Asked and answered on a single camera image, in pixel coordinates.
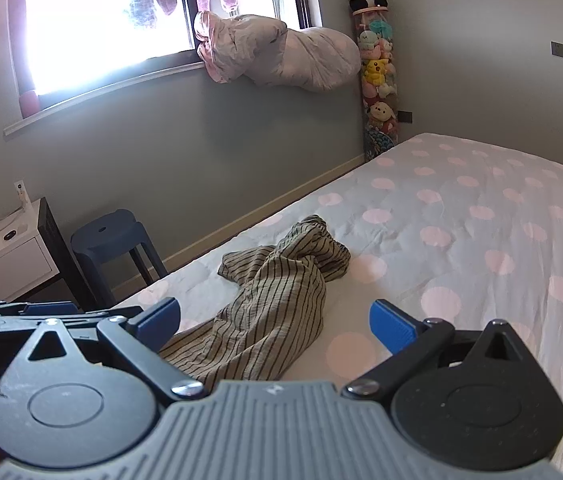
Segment blue plastic stool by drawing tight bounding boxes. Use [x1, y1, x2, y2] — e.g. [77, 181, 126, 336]
[70, 209, 168, 311]

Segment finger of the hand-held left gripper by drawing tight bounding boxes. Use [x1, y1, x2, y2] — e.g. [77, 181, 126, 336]
[0, 300, 144, 335]

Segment bed with pink dotted sheet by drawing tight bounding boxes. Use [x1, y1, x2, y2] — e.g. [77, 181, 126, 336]
[106, 132, 563, 480]

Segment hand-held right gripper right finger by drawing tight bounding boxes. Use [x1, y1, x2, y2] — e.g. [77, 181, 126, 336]
[341, 299, 537, 402]

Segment rolled pale pink duvet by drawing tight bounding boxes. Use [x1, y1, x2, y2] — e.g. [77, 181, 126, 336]
[194, 10, 362, 93]

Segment white bedside cabinet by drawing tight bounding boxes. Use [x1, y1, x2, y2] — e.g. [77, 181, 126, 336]
[0, 197, 81, 311]

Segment pink curtain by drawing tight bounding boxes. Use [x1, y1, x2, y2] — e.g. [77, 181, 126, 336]
[6, 0, 40, 116]

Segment beige striped pants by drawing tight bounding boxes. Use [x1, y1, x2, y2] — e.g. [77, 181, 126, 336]
[159, 214, 352, 392]

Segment white cream tube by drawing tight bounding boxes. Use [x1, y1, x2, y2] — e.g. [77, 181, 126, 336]
[13, 181, 31, 214]

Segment clear tube of plush toys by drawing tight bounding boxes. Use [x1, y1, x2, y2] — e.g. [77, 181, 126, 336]
[351, 7, 405, 163]

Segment window with dark frame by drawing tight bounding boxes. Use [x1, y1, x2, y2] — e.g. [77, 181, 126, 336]
[4, 0, 322, 136]

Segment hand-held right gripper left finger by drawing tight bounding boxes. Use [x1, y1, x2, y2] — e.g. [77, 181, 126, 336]
[26, 297, 210, 403]

